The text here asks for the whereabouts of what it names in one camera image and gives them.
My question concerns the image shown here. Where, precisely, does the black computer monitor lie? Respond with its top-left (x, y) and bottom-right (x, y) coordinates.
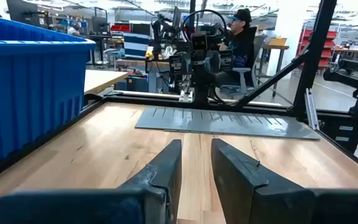
top-left (6, 0), bottom-right (49, 29)

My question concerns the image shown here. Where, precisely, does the red shelving rack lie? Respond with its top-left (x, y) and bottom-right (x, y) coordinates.
top-left (296, 29), bottom-right (339, 70)

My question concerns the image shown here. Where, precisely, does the black control box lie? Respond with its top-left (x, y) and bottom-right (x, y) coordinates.
top-left (317, 116), bottom-right (358, 154)

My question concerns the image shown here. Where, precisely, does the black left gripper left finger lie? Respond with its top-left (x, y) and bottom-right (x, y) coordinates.
top-left (0, 139), bottom-right (183, 224)

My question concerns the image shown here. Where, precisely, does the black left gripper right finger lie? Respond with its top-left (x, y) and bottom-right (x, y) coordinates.
top-left (210, 138), bottom-right (358, 224)

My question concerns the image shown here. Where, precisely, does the grey office chair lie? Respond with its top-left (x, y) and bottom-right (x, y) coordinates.
top-left (219, 26), bottom-right (269, 96)

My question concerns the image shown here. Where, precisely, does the large blue plastic bin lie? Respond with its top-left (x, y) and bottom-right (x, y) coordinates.
top-left (0, 12), bottom-right (97, 172)

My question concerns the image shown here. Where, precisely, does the small wooden top table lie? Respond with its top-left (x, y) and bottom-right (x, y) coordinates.
top-left (257, 37), bottom-right (290, 98)

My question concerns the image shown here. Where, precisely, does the seated person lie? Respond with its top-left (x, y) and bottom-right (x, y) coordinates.
top-left (214, 8), bottom-right (258, 88)

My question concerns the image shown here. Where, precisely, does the blue white striped box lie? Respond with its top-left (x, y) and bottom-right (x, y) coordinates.
top-left (123, 32), bottom-right (152, 60)

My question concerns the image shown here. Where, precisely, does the light wooden table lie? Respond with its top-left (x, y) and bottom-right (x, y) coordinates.
top-left (83, 68), bottom-right (130, 95)

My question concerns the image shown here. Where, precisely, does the long grey slotted divider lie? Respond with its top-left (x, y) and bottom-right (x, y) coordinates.
top-left (134, 106), bottom-right (322, 141)

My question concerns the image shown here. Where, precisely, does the distant person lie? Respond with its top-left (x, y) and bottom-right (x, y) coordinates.
top-left (66, 21), bottom-right (82, 37)

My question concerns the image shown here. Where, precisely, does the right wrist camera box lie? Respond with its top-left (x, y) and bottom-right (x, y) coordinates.
top-left (191, 33), bottom-right (209, 51)

